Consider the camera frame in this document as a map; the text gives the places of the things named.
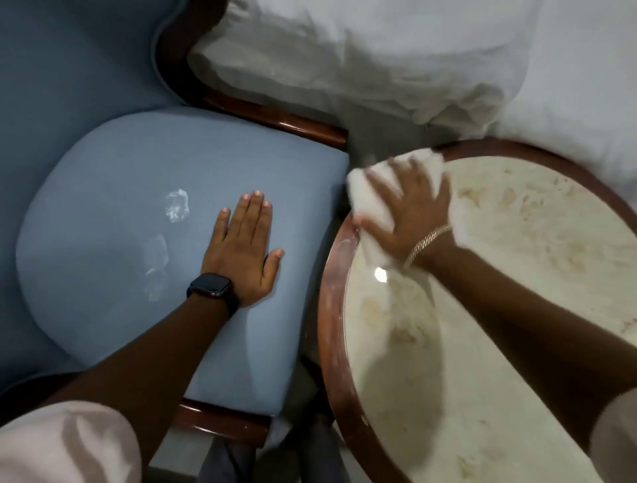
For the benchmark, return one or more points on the person's left little finger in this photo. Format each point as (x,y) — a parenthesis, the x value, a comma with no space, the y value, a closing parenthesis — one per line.
(223,224)

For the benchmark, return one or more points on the person's right hand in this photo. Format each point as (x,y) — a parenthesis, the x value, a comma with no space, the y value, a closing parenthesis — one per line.
(418,219)

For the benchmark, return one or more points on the person's right thumb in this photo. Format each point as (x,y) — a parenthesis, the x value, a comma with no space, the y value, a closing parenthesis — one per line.
(374,225)

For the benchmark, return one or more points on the white crumpled duvet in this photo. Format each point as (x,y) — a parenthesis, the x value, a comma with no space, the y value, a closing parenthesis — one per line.
(348,54)

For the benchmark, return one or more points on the person's left thumb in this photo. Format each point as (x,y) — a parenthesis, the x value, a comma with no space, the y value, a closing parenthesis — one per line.
(273,268)

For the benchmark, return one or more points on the light pink sleeve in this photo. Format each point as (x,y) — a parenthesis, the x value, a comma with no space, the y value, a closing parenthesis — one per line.
(614,438)
(59,443)

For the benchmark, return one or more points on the person's left middle finger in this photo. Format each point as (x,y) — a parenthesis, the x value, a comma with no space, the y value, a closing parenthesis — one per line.
(255,211)

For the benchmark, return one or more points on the light pink right sleeve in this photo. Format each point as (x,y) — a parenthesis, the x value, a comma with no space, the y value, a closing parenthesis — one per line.
(614,438)

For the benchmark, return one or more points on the person's left forearm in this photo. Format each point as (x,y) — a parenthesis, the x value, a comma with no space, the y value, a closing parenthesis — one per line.
(149,363)

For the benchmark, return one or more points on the person's right middle finger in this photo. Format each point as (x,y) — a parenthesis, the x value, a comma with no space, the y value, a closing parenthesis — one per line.
(409,176)

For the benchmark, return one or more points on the person's grey trousers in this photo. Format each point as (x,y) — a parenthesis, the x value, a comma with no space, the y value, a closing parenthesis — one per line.
(234,465)

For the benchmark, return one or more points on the round marble-top wooden table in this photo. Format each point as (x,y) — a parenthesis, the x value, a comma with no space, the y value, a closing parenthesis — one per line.
(522,234)

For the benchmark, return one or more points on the black smartwatch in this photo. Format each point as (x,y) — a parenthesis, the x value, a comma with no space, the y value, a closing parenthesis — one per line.
(211,287)

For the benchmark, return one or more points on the clear plastic scrap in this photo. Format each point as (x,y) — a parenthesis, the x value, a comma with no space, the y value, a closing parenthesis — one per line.
(176,205)

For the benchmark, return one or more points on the person's right forearm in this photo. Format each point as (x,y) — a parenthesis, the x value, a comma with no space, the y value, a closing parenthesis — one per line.
(522,328)

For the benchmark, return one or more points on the white bed sheet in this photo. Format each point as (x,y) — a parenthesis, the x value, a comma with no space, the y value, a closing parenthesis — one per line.
(587,99)

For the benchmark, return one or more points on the blue upholstered wooden armchair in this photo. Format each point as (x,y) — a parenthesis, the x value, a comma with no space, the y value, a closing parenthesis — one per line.
(124,164)

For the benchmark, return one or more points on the white cleaning cloth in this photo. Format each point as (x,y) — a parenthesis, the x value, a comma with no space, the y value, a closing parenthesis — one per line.
(359,191)

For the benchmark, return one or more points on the person's left hand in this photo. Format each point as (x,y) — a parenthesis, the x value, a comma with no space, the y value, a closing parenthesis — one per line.
(241,258)

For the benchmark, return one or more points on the light pink left sleeve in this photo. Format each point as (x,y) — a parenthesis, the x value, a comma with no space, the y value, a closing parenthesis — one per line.
(59,443)

